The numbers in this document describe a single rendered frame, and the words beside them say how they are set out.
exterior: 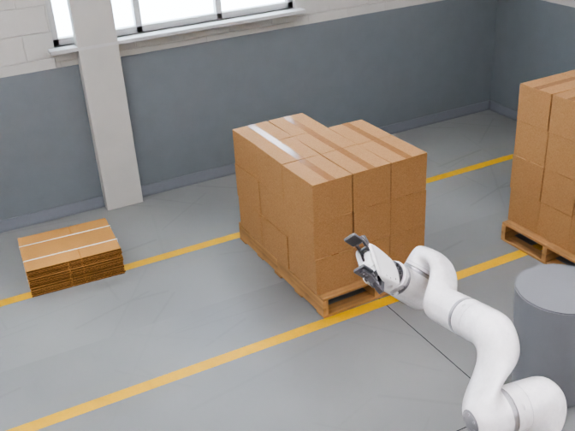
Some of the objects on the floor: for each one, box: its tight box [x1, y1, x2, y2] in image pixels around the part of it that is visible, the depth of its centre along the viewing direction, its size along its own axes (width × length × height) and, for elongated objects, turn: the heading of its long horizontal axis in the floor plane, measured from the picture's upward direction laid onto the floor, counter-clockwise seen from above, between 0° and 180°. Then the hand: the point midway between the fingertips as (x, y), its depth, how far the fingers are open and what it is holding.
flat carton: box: [18, 218, 126, 298], centre depth 524 cm, size 64×52×20 cm
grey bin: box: [512, 263, 575, 408], centre depth 381 cm, size 46×46×62 cm
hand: (355, 253), depth 176 cm, fingers open, 8 cm apart
